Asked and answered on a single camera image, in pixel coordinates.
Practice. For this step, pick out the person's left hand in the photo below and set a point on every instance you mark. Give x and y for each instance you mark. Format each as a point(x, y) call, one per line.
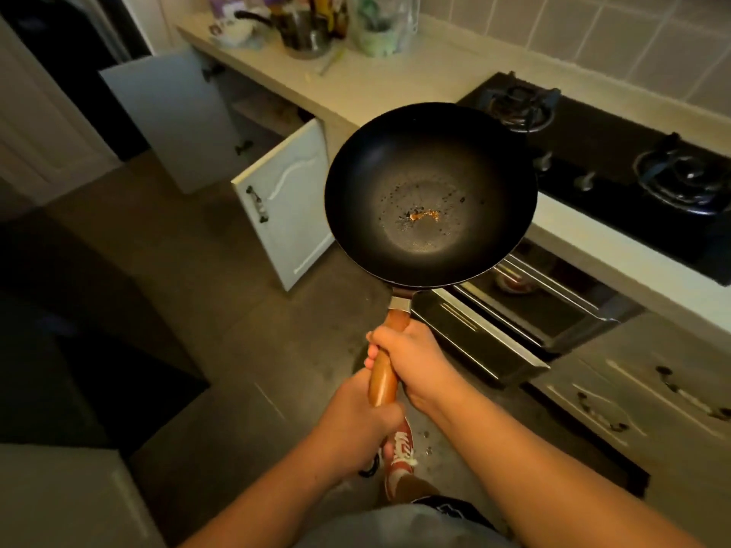
point(354, 425)

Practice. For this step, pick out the person's right hand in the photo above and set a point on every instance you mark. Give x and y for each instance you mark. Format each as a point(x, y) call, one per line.
point(414, 365)

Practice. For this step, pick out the person's left fingers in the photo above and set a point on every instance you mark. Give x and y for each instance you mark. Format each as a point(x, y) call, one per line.
point(389, 433)

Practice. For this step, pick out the person's right fingers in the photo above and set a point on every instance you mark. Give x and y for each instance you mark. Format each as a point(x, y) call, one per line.
point(378, 343)

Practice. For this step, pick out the person's left forearm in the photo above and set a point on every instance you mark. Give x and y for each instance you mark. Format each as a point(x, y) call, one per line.
point(268, 502)

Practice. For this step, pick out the person's right forearm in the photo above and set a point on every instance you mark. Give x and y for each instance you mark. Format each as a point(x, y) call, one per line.
point(542, 479)

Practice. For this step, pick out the red sneaker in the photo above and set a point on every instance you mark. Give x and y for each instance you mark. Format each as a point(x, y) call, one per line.
point(401, 453)

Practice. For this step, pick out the grey shirt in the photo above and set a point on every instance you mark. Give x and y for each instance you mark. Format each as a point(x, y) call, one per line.
point(400, 530)

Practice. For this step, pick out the black shorts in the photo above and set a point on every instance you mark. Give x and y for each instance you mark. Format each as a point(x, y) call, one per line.
point(457, 507)

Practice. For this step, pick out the food scraps in wok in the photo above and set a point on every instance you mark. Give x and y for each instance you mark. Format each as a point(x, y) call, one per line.
point(421, 215)

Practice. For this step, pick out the open built-in oven drawer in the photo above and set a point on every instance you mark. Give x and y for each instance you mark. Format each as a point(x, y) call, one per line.
point(514, 319)

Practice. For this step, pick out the white cabinet door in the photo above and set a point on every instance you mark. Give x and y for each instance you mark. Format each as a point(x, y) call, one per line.
point(285, 205)
point(171, 119)

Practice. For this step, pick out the silver hob knob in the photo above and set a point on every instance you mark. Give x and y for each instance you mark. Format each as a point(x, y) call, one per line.
point(584, 181)
point(542, 162)

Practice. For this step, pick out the white cabinet drawer front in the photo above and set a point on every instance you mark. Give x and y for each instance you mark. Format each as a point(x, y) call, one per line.
point(651, 393)

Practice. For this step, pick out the black gas burner grate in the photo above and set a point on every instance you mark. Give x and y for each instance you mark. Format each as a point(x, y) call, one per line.
point(521, 105)
point(682, 176)

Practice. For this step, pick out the green vegetable scrap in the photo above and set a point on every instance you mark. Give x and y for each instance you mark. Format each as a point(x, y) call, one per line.
point(330, 61)

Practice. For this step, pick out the black glass gas hob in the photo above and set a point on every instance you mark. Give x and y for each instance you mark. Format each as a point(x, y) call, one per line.
point(605, 165)

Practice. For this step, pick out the clear glass jar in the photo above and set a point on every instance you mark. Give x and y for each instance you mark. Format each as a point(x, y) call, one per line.
point(384, 22)

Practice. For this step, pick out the white appliance top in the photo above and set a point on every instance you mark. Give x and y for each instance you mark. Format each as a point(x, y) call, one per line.
point(68, 496)

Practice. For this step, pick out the white bowl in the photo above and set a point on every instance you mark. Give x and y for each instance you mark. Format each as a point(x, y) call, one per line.
point(231, 32)

